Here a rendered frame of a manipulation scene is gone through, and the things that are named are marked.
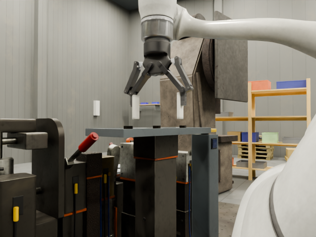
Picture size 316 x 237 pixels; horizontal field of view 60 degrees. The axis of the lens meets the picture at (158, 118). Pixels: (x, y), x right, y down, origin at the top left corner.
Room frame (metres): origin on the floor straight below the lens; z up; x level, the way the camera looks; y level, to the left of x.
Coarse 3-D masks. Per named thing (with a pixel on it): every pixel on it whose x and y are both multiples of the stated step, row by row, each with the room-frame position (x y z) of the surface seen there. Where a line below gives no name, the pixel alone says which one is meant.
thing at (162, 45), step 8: (152, 40) 0.72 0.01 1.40; (160, 40) 0.72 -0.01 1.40; (144, 48) 0.74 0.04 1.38; (152, 48) 0.72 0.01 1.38; (160, 48) 0.72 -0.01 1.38; (168, 48) 0.73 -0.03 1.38; (144, 56) 0.76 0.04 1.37; (152, 56) 0.75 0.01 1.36; (160, 56) 0.74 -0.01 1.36; (168, 56) 0.73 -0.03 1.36; (144, 64) 0.76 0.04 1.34; (168, 64) 0.73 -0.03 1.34; (152, 72) 0.75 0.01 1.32; (160, 72) 0.74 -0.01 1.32
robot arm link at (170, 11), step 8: (144, 0) 0.72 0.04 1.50; (152, 0) 0.71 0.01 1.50; (160, 0) 0.71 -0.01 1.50; (168, 0) 0.71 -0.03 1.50; (176, 0) 0.77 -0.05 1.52; (144, 8) 0.72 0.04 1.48; (152, 8) 0.71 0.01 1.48; (160, 8) 0.71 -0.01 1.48; (168, 8) 0.72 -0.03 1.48; (144, 16) 0.73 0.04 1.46; (168, 16) 0.72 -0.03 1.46
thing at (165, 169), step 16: (144, 144) 0.72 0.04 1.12; (160, 144) 0.71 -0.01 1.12; (176, 144) 0.76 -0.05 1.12; (144, 160) 0.72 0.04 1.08; (160, 160) 0.72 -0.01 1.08; (144, 176) 0.72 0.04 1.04; (160, 176) 0.72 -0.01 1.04; (144, 192) 0.72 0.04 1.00; (160, 192) 0.72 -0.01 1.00; (144, 208) 0.72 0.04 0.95; (160, 208) 0.72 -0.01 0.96; (144, 224) 0.72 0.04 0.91; (160, 224) 0.72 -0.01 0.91
